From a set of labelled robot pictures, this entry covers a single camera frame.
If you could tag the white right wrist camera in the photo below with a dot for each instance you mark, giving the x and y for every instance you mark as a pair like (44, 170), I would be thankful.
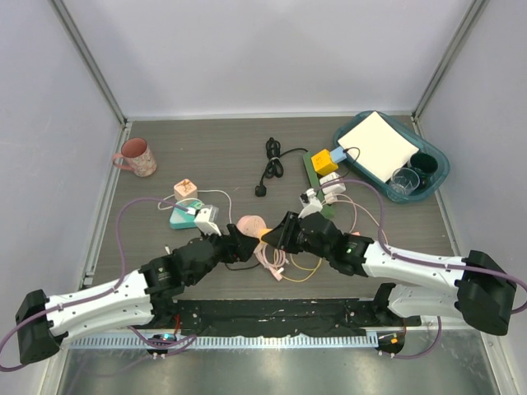
(310, 203)

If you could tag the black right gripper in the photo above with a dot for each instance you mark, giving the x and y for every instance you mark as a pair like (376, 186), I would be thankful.
(278, 237)

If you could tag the light blue charger plug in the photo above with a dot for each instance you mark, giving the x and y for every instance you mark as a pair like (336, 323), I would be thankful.
(338, 155)

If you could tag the pink floral mug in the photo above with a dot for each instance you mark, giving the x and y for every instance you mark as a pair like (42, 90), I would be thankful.
(136, 156)

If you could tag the white cube adapter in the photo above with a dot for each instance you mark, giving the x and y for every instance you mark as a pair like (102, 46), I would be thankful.
(332, 187)

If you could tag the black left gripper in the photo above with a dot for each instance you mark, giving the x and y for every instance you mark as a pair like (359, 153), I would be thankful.
(237, 245)

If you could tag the dark green cup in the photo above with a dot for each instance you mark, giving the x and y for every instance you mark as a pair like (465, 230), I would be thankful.
(424, 165)

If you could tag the white cable duct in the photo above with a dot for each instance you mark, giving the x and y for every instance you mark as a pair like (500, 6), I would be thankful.
(121, 340)

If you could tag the teal plastic tray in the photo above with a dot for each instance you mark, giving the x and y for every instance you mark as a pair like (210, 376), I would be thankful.
(423, 191)

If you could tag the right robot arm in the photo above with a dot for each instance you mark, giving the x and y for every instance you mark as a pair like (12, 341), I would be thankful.
(473, 289)

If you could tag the pink round socket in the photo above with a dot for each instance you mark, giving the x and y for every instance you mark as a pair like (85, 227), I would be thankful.
(251, 225)

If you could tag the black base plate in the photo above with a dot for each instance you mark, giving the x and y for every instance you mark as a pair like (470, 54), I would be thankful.
(277, 318)

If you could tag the clear glass cup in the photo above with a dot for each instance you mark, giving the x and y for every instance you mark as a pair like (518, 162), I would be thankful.
(404, 181)

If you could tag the yellow cube socket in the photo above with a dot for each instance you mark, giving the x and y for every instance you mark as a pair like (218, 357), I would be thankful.
(322, 163)

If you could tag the teal triangular socket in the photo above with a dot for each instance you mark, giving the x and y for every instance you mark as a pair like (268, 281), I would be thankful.
(181, 220)

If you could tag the white paper pad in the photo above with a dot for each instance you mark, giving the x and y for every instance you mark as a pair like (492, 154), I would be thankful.
(382, 149)

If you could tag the peach cube socket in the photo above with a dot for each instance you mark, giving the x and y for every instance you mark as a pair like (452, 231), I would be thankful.
(185, 192)

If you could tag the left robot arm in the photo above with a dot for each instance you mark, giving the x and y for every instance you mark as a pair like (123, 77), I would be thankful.
(142, 297)

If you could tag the green power strip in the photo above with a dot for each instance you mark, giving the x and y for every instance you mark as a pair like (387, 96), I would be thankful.
(327, 211)

